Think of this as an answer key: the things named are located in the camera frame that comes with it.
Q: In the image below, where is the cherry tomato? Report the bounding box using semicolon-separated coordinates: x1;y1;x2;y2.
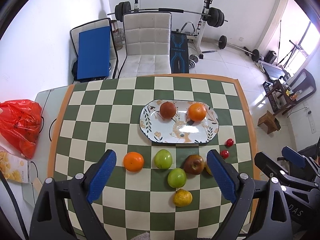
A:
220;150;229;159
225;138;234;147

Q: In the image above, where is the black blue bench pad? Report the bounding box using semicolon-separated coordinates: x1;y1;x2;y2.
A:
170;31;189;74

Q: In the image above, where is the dark wooden chair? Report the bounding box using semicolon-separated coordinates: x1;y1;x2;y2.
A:
263;69;317;116

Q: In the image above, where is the red plastic bag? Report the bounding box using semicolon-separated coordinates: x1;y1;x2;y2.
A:
1;100;42;159

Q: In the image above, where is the white padded chair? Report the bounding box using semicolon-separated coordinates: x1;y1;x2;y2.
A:
119;12;171;78

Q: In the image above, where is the small dark red fruit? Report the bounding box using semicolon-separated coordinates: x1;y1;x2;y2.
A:
159;101;176;119

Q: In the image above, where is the oval floral ceramic plate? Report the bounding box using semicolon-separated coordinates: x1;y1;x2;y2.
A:
139;99;219;144

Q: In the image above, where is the grey side table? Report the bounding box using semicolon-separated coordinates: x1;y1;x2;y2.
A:
21;86;75;208

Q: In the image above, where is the orange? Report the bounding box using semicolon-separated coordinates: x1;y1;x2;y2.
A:
188;102;207;122
123;152;144;172

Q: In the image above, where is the chips snack box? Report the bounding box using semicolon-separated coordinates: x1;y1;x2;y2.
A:
0;148;29;184

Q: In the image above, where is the white weight bench rack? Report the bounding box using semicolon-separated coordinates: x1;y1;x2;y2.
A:
187;0;213;59

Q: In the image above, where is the barbell on rack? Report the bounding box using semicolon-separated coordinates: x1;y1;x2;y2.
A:
108;1;228;28

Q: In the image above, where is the yellow pear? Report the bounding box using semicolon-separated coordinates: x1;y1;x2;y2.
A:
172;189;193;207
204;162;213;176

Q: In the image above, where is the green apple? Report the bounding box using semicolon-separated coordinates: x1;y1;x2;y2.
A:
154;149;172;170
167;168;187;189

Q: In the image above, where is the blue folded mat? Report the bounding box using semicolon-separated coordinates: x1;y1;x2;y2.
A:
77;26;111;80

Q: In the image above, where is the floor barbell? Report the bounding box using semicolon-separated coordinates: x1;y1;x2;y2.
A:
217;35;261;62

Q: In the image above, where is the small wooden stool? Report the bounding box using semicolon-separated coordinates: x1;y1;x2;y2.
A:
257;111;281;134

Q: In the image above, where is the green white checkered tablecloth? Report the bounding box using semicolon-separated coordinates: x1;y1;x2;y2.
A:
48;75;257;239

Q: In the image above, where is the large dark red apple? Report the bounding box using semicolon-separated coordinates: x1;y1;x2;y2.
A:
183;154;204;175

